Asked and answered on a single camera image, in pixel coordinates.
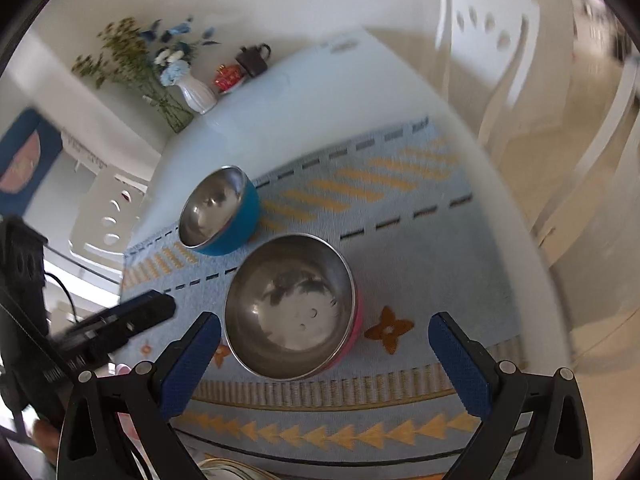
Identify glass vase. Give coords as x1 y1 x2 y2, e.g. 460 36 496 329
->
150 92 196 134

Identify white ribbed vase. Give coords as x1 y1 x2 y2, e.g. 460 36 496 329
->
172 72 218 116

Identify blue white flowers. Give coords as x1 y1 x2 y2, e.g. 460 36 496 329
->
140 16 221 87

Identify red lidded teacup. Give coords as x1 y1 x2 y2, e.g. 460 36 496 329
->
214 62 246 95

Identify white chair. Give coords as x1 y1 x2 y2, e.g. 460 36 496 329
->
530 60 640 271
67 170 151 256
435 0 543 161

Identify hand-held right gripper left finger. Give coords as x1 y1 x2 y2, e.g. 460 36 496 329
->
56 311 223 480

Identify cream plate blue print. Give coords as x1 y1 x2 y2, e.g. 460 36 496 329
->
197 455 271 480

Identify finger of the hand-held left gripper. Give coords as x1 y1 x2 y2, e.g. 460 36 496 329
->
50 290 177 361

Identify white wall rack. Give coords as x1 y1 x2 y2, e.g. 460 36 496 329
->
60 127 111 171

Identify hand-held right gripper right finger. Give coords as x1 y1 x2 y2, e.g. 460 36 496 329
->
427 311 593 480

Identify patterned table mat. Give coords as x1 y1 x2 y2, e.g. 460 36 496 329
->
117 117 531 480

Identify green flower sprigs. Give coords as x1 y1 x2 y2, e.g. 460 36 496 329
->
71 17 166 111

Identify pink steel bowl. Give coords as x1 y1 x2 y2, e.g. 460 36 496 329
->
223 233 360 380

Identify blue wall hanging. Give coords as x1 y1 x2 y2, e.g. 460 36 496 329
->
0 109 63 208

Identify dark brown teapot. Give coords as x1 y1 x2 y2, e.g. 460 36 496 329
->
235 42 272 78

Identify blue steel bowl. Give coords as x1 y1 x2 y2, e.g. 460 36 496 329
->
177 165 261 257

